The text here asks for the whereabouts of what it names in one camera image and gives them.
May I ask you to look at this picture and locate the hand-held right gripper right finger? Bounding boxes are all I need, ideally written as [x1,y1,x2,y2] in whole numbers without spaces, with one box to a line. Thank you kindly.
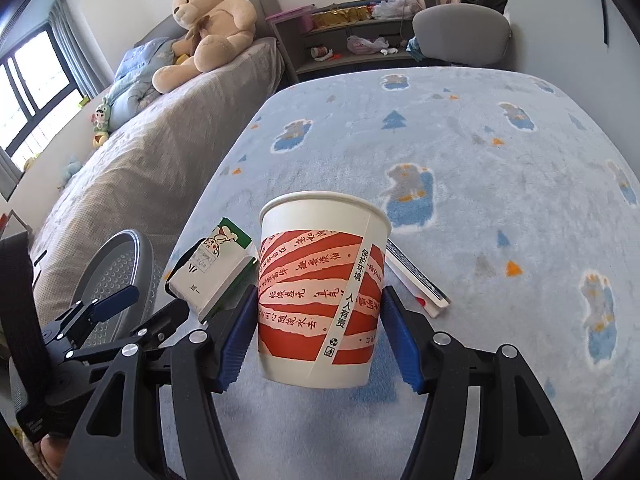
[381,284,583,480]

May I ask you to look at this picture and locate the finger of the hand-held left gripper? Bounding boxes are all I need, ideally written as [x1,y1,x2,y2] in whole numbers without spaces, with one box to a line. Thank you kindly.
[42,285,141,356]
[65,299,192,362]

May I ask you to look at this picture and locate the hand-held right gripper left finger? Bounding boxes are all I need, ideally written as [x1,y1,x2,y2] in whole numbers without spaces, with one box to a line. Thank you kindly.
[60,284,259,480]

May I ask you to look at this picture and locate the grey perforated waste basket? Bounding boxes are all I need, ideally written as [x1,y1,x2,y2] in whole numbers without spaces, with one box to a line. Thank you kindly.
[77,229,163,346]

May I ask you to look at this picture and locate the white and green milk carton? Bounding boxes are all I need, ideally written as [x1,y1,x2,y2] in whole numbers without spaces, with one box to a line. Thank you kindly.
[167,216,261,323]

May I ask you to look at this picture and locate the white and red paper cup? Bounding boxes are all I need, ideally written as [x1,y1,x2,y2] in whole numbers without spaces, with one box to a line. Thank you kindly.
[257,190,392,390]

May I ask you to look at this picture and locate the person's left hand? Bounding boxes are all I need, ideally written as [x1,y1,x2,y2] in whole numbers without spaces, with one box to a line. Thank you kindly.
[37,435,71,478]

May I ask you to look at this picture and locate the blue patterned flat box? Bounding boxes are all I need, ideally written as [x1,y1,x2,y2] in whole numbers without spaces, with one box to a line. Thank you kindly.
[385,237,451,318]

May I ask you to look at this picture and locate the bed with grey checked cover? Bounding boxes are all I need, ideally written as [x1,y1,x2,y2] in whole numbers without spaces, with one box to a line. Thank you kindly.
[27,0,286,261]

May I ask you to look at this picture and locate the grey curtain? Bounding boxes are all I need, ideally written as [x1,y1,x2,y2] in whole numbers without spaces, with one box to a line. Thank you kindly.
[47,0,113,98]
[0,150,23,196]

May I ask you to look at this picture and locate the small green plush doll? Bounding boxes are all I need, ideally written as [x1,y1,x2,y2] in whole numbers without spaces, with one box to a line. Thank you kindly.
[90,96,114,148]

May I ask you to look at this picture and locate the black framed window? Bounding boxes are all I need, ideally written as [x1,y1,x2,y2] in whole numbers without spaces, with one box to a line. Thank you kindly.
[0,22,83,171]

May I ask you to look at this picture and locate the light blue quilt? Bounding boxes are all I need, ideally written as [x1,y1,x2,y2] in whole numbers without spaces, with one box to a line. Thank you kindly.
[107,37,181,131]

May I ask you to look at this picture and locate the light blue printed blanket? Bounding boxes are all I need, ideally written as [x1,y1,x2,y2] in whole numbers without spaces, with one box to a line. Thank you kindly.
[150,67,640,480]

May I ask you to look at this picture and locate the grey shelf unit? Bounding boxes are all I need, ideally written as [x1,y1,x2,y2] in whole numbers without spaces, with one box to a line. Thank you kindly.
[295,0,441,83]

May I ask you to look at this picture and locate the large beige teddy bear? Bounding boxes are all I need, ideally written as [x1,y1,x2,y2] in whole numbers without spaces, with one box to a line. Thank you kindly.
[152,0,257,93]

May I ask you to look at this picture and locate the grey nightstand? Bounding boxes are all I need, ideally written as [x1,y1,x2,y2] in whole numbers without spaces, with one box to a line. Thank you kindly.
[275,30,302,83]

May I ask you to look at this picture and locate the pink plastic bag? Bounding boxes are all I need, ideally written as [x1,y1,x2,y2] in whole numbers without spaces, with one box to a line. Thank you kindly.
[347,35,388,55]

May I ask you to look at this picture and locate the grey upholstered chair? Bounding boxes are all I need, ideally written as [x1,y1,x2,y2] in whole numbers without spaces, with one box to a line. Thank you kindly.
[412,4,512,68]

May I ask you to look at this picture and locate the pink storage box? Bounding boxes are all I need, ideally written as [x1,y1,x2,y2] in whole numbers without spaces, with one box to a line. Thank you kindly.
[267,5,316,36]

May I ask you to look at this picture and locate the golden snack packets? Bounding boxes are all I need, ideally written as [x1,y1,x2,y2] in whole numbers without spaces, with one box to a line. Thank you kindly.
[312,6,371,29]

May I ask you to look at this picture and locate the white plastic bag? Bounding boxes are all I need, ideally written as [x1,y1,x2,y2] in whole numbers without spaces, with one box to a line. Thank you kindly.
[372,0,426,17]

